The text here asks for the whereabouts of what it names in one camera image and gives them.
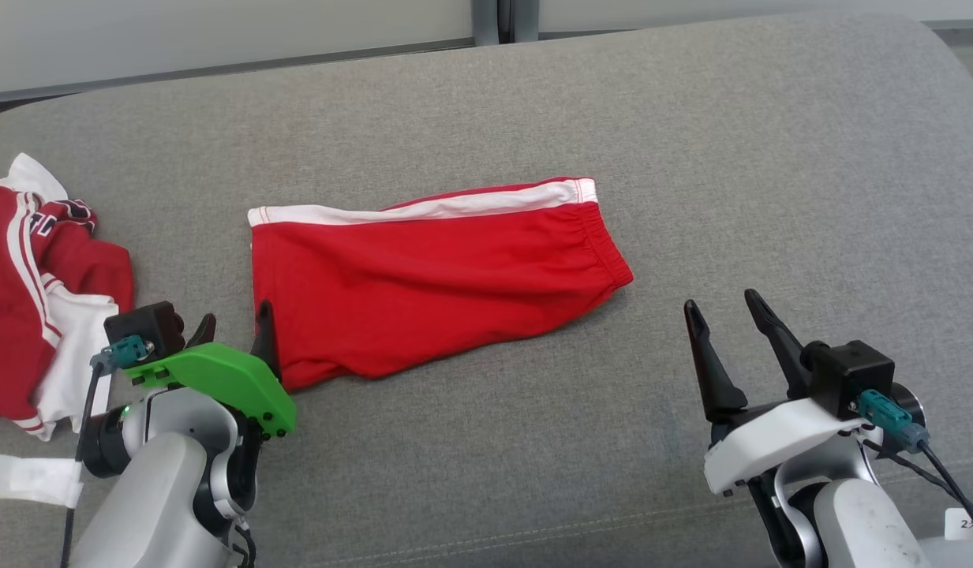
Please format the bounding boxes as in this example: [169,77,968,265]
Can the teal left camera connector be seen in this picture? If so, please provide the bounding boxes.
[90,335,152,373]

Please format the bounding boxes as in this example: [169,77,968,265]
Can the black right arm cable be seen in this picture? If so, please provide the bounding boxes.
[863,438,973,541]

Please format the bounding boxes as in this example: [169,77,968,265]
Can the grey partition post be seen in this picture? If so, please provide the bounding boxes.
[511,0,541,42]
[472,0,502,46]

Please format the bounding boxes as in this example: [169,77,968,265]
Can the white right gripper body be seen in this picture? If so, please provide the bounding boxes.
[703,397,870,496]

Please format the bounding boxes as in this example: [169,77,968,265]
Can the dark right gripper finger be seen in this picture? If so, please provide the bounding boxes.
[683,299,749,424]
[743,289,812,399]

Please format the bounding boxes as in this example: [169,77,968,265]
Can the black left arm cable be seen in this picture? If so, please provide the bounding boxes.
[60,359,110,568]

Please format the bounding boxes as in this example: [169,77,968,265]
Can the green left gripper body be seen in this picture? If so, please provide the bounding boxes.
[125,342,298,439]

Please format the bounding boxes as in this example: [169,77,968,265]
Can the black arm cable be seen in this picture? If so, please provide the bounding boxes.
[863,438,973,541]
[60,359,110,568]

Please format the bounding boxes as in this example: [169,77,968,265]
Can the red Bulls 23 jersey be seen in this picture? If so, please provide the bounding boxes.
[0,152,136,441]

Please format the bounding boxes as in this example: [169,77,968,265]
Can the teal right camera connector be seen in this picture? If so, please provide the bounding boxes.
[857,389,932,454]

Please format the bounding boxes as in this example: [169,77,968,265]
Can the white tape strip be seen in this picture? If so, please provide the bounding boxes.
[0,452,84,508]

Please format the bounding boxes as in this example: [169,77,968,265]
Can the red shorts with white stripe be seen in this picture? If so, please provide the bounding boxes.
[248,177,634,393]

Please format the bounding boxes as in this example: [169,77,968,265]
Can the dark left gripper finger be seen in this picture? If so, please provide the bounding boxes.
[250,300,283,381]
[185,313,217,350]

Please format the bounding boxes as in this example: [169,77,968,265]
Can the teal camera connector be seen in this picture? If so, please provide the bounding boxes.
[90,335,152,373]
[857,389,932,454]

